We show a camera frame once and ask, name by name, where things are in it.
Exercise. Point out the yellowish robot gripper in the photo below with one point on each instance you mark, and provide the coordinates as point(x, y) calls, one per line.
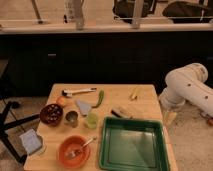
point(169, 116)

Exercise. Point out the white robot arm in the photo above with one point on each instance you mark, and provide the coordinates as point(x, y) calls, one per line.
point(186, 84)

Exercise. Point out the green plastic cup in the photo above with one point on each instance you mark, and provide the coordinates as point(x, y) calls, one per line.
point(91, 121)

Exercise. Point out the small metal cup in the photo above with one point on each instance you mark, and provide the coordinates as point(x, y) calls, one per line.
point(72, 118)

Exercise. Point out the yellow banana piece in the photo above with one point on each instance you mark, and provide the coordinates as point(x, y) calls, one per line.
point(134, 94)

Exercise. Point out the green plastic tray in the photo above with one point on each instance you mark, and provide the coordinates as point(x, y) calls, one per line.
point(133, 145)

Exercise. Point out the green pepper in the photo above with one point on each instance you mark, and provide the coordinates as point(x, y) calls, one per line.
point(100, 99)

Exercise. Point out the grey triangular cloth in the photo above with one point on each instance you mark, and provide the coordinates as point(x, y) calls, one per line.
point(84, 107)

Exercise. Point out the orange bowl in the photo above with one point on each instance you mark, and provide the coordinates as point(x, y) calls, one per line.
point(69, 144)

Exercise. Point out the orange fruit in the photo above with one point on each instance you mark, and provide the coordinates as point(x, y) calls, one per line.
point(61, 101)

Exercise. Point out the dark red bowl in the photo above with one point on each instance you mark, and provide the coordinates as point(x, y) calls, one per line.
point(51, 114)

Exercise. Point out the blue sponge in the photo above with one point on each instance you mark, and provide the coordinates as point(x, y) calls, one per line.
point(30, 141)

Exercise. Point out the black chair base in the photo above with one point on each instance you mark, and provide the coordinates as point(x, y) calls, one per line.
point(6, 126)

